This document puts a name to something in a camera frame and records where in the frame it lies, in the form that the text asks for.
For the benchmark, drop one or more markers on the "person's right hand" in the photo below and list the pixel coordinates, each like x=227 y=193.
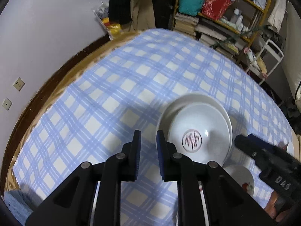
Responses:
x=270 y=208

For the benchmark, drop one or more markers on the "white utility cart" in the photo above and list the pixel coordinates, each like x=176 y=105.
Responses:
x=263 y=63

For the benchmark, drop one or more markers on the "red patterned bowl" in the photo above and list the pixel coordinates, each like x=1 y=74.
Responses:
x=287 y=147
x=202 y=132

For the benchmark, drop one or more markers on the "cherry plate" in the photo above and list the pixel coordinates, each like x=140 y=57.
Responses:
x=242 y=176

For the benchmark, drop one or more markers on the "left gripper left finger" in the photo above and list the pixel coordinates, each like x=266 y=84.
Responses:
x=90 y=195

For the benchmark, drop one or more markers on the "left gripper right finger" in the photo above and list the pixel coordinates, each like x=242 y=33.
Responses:
x=207 y=194

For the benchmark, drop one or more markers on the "large plain white bowl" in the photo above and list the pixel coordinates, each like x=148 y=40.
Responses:
x=175 y=106

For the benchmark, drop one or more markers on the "upper wall socket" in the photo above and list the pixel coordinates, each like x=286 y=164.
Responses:
x=19 y=84

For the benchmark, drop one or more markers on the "stack of books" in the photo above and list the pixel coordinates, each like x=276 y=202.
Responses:
x=185 y=24

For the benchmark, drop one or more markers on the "lower wall socket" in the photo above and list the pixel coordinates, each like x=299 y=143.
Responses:
x=6 y=104

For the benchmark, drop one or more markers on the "blue plaid tablecloth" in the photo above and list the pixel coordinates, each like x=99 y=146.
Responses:
x=127 y=89

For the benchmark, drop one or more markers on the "white folded mattress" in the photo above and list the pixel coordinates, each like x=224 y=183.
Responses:
x=291 y=64

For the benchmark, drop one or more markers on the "yellow snack bag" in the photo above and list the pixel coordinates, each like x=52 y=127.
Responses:
x=102 y=15

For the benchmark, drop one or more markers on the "wooden bookshelf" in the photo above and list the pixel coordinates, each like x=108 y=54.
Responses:
x=237 y=29

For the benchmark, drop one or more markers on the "wall socket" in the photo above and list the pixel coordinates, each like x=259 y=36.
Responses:
x=19 y=84
x=6 y=104

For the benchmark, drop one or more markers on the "red patterned bag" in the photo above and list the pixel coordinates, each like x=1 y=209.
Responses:
x=215 y=9

